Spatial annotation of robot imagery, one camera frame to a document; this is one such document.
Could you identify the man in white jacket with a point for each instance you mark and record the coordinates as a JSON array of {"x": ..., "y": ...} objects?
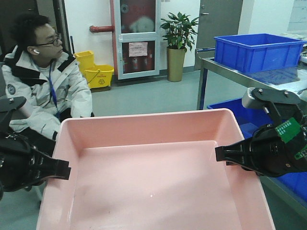
[{"x": 41, "y": 70}]

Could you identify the fire hose cabinet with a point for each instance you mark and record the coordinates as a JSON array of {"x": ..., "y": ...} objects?
[{"x": 136, "y": 37}]

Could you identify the grey door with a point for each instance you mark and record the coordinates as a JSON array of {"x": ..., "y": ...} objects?
[{"x": 217, "y": 18}]

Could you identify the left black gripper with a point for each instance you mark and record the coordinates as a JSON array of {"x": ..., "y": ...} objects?
[{"x": 17, "y": 155}]

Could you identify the yellow mop bucket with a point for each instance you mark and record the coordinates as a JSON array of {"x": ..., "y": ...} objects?
[{"x": 97, "y": 76}]

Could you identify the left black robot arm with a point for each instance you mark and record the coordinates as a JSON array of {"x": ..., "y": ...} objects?
[{"x": 23, "y": 165}]

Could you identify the green circuit board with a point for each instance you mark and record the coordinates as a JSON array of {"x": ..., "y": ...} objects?
[{"x": 294, "y": 136}]

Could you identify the red pipe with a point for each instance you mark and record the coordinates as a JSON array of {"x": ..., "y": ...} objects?
[{"x": 101, "y": 29}]

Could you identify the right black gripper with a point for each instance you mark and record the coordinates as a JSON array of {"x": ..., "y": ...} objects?
[{"x": 270, "y": 155}]

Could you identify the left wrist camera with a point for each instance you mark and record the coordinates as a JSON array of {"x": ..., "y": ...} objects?
[{"x": 15, "y": 108}]

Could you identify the plant in gold pot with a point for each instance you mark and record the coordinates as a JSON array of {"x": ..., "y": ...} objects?
[{"x": 180, "y": 30}]

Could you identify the blue bin on shelf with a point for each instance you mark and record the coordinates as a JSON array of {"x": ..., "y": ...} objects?
[{"x": 250, "y": 53}]

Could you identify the pink plastic bin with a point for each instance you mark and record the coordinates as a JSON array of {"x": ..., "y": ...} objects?
[{"x": 152, "y": 172}]

